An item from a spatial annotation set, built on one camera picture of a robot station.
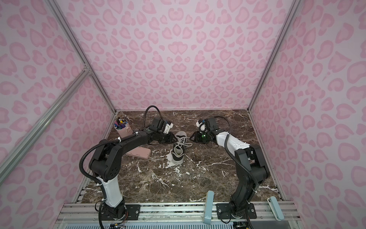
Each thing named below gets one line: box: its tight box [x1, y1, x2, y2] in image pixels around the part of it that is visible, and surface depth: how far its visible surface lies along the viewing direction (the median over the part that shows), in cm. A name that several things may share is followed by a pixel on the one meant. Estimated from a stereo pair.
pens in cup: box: [113, 116, 129, 130], surface depth 97 cm
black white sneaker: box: [171, 131, 193, 165], surface depth 93 cm
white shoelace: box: [173, 136, 193, 153], surface depth 96 cm
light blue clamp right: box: [267, 196, 285, 221], surface depth 73 cm
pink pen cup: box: [113, 121, 133, 138], surface depth 99 cm
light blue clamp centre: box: [203, 190, 215, 225], surface depth 72 cm
